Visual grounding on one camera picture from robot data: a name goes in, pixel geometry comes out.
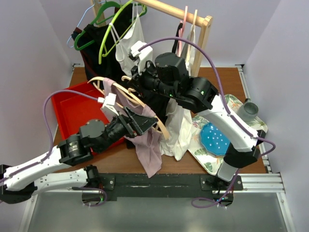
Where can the red plastic bin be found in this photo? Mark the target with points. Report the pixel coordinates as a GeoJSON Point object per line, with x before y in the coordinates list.
{"type": "Point", "coordinates": [72, 111]}

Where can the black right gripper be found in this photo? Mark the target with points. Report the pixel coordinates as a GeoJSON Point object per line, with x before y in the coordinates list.
{"type": "Point", "coordinates": [137, 80]}

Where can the light blue wire hanger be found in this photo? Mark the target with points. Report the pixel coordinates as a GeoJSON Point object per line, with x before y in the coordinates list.
{"type": "Point", "coordinates": [90, 12]}

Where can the grey mug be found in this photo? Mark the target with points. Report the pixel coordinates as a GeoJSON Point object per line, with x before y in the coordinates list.
{"type": "Point", "coordinates": [248, 111]}

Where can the wooden clothes rack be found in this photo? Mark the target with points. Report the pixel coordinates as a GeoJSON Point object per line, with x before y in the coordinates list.
{"type": "Point", "coordinates": [203, 23]}

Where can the white tank top right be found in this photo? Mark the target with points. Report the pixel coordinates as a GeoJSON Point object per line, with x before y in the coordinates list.
{"type": "Point", "coordinates": [180, 150]}

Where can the pink tank top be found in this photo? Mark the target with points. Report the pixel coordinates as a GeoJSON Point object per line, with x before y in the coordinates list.
{"type": "Point", "coordinates": [146, 145]}

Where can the white tank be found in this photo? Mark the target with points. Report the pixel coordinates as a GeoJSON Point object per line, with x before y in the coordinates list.
{"type": "Point", "coordinates": [133, 35]}
{"type": "Point", "coordinates": [180, 150]}

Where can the white tank top left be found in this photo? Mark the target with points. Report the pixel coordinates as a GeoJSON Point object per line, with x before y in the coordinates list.
{"type": "Point", "coordinates": [133, 35]}

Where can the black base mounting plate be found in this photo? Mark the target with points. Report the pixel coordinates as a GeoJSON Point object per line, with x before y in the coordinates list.
{"type": "Point", "coordinates": [163, 186]}

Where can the beige hanger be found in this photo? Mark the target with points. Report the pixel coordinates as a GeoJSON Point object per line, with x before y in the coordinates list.
{"type": "Point", "coordinates": [190, 54]}
{"type": "Point", "coordinates": [160, 127]}

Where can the blue dotted plate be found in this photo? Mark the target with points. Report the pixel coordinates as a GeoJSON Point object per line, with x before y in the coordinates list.
{"type": "Point", "coordinates": [214, 140]}

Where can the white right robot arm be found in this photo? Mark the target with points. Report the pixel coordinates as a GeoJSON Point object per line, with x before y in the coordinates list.
{"type": "Point", "coordinates": [169, 77]}

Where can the floral tray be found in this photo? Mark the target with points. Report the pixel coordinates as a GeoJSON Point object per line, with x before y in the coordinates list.
{"type": "Point", "coordinates": [209, 162]}

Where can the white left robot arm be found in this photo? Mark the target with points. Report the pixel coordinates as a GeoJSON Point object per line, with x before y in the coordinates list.
{"type": "Point", "coordinates": [44, 173]}

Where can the dark navy hanging garment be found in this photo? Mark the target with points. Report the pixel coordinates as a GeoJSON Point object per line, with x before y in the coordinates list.
{"type": "Point", "coordinates": [109, 67]}

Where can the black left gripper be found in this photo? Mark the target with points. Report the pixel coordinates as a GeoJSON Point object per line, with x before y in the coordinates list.
{"type": "Point", "coordinates": [140, 123]}

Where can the dark green hanger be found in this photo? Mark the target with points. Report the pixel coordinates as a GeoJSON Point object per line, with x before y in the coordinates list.
{"type": "Point", "coordinates": [98, 21]}

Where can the black tank top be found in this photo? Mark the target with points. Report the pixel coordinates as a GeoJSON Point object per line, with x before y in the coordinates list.
{"type": "Point", "coordinates": [157, 101]}

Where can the pink hanger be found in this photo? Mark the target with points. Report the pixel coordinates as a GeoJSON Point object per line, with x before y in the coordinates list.
{"type": "Point", "coordinates": [181, 31]}

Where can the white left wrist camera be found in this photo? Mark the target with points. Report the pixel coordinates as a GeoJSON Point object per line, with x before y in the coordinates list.
{"type": "Point", "coordinates": [107, 103]}

